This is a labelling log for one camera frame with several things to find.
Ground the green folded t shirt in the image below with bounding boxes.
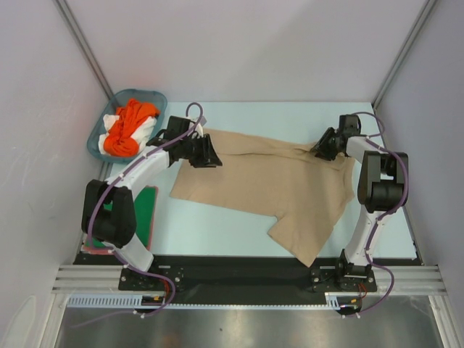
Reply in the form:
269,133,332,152
81,180,158,254

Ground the right white cable duct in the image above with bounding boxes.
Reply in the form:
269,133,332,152
325,292,363,309

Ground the white cable duct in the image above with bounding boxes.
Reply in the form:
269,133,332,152
325,292,363,309
67,294,165,309

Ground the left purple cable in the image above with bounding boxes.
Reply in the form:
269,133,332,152
70,102,206,327

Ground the beige t shirt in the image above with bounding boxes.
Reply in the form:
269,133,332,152
170,130,355,267

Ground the left white cable duct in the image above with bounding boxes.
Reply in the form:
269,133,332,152
67,294,165,309

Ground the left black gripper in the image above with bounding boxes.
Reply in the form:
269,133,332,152
179,134,222,169

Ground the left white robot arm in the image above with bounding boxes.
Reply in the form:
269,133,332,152
81,115,223,290

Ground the orange t shirt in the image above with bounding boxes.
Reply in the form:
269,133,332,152
102,97,161,157

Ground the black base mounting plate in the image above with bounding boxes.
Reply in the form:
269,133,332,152
73,253,421,308

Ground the teal plastic laundry basket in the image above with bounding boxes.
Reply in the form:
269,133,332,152
87,88,167,164

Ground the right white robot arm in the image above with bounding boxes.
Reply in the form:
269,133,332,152
311,113,409,292

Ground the aluminium frame rail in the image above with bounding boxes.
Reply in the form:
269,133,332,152
52,265,447,296

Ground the white t shirt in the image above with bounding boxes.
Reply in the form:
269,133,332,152
97,114,157,161

